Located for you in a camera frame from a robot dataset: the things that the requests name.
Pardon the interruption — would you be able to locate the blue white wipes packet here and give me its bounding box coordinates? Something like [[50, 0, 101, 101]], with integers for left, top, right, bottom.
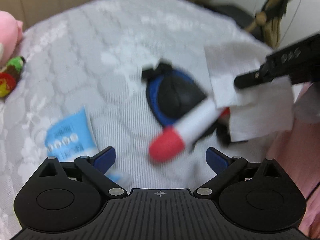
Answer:
[[44, 106, 131, 184]]

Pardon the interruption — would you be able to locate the wooden hanger with strap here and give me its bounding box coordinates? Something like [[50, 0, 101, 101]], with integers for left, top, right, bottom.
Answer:
[[245, 0, 290, 49]]

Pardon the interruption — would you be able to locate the white red rocket container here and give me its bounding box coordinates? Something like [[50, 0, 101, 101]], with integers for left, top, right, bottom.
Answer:
[[149, 97, 228, 163]]

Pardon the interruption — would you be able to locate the pink white plush toy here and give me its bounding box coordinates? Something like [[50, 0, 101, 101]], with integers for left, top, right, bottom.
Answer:
[[0, 11, 23, 67]]

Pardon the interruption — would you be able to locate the white paper tissue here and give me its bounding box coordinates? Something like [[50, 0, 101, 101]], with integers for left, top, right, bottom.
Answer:
[[204, 42, 294, 142]]

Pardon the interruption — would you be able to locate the black cable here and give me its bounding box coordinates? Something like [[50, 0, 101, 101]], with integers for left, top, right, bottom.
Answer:
[[274, 0, 309, 48]]

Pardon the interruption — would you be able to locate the black blue round lid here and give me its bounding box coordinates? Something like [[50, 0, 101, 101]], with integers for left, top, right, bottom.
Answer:
[[142, 62, 206, 129]]

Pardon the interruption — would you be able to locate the white patterned tablecloth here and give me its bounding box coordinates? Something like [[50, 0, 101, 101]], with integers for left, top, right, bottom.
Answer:
[[0, 0, 301, 240]]

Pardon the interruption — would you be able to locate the red green yellow plush strawberry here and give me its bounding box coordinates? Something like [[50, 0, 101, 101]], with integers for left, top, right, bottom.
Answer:
[[0, 56, 25, 98]]

